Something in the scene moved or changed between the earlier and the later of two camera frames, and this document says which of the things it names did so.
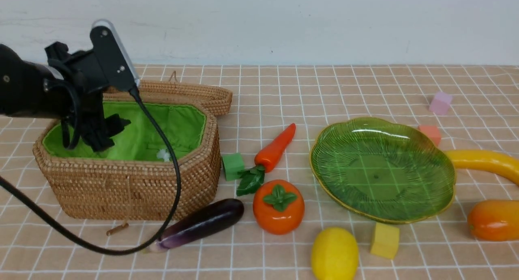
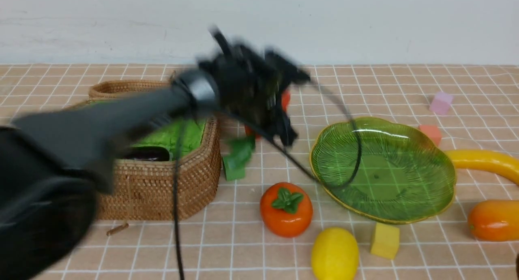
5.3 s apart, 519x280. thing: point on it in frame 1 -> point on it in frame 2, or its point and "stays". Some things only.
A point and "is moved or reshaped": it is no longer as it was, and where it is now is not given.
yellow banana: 485,159 stays
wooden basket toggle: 111,231 stays
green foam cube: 233,163 stays
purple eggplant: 217,216 -> 153,153
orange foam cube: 432,131 stays
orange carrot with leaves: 265,159 -> 241,149
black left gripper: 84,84 -> 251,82
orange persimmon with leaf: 278,206 is moved or reshaped
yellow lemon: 334,255 stays
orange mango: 496,220 stays
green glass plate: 383,170 stays
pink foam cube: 440,104 stays
